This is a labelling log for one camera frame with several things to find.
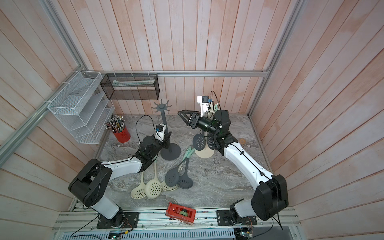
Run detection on grey solid spoon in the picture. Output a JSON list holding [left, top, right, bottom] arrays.
[[165, 156, 186, 187]]

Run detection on cream skimmer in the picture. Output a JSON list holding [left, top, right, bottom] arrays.
[[161, 181, 179, 192], [145, 160, 162, 199], [131, 172, 147, 199]]

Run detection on small brown round coaster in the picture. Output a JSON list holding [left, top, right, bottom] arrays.
[[238, 139, 247, 145]]

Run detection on aluminium frame rail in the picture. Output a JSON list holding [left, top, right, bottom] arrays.
[[96, 70, 269, 77]]

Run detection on dark grey utensil rack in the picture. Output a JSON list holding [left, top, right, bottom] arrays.
[[152, 100, 181, 161]]

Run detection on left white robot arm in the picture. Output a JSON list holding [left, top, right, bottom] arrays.
[[69, 132, 172, 220]]

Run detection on cream utensil rack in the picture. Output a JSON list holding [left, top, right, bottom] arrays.
[[195, 104, 219, 159]]

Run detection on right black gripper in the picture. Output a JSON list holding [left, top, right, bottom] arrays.
[[180, 112, 221, 140]]

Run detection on red tape dispenser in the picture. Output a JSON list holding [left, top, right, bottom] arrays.
[[166, 203, 197, 226]]

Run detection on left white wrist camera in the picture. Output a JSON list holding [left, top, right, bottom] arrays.
[[155, 124, 166, 142]]

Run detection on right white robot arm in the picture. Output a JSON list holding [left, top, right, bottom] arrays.
[[178, 110, 289, 222]]

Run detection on black mesh wall basket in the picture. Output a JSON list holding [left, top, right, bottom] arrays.
[[101, 73, 160, 101]]

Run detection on grey skimmer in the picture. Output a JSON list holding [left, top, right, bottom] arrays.
[[178, 146, 194, 189], [207, 137, 216, 150], [193, 134, 207, 151]]

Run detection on red pencil cup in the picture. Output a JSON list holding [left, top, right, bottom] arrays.
[[105, 115, 131, 143]]

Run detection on white wire mesh shelf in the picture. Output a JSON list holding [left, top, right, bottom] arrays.
[[48, 71, 115, 145]]

